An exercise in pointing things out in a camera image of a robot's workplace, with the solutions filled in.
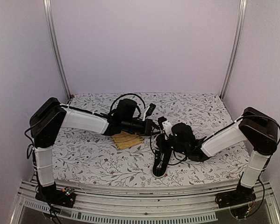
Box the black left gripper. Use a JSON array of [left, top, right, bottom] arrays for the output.
[[122, 118, 164, 137]]

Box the black white canvas sneaker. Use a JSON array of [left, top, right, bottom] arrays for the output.
[[151, 135, 174, 178]]

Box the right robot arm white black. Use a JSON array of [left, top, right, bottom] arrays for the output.
[[152, 107, 280, 203]]

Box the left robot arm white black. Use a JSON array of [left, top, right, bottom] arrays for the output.
[[24, 98, 156, 203]]

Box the woven bamboo tray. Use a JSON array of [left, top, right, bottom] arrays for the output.
[[111, 131, 144, 150]]

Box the floral patterned table mat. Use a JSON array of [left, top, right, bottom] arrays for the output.
[[52, 93, 250, 188]]

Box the right black camera cable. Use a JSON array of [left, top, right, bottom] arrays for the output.
[[149, 130, 189, 166]]

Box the black camera cable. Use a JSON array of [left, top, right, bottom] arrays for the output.
[[109, 93, 148, 117], [149, 130, 189, 166]]

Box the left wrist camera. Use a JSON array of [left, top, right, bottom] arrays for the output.
[[142, 103, 156, 121]]

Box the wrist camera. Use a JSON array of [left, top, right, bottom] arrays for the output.
[[142, 103, 156, 121], [158, 117, 172, 140]]

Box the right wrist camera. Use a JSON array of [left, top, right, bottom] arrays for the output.
[[158, 117, 172, 140]]

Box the left black camera cable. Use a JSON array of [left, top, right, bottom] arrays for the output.
[[109, 93, 148, 117]]

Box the front aluminium rail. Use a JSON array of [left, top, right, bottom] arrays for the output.
[[10, 179, 280, 224]]

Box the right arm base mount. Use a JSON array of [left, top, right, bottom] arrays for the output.
[[215, 186, 256, 208]]

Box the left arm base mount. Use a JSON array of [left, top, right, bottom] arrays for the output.
[[35, 188, 76, 208]]

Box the left aluminium frame post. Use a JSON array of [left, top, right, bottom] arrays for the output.
[[43, 0, 71, 99]]

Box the aluminium frame post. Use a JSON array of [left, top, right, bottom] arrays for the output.
[[220, 0, 247, 101], [43, 0, 71, 99]]

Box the right aluminium frame post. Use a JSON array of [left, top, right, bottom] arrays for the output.
[[220, 0, 247, 101]]

